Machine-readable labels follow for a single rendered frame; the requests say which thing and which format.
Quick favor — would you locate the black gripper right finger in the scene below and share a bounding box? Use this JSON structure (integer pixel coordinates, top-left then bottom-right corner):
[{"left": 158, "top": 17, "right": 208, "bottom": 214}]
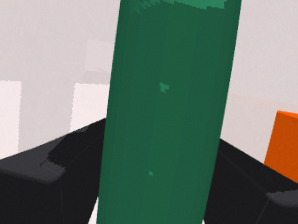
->
[{"left": 204, "top": 139, "right": 298, "bottom": 224}]

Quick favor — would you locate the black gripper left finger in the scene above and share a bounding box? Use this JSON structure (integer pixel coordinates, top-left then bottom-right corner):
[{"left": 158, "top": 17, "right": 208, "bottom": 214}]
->
[{"left": 0, "top": 117, "right": 106, "bottom": 224}]

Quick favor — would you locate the green cylindrical pole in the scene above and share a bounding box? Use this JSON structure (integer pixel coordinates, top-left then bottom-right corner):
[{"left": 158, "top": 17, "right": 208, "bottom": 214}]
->
[{"left": 96, "top": 0, "right": 242, "bottom": 224}]

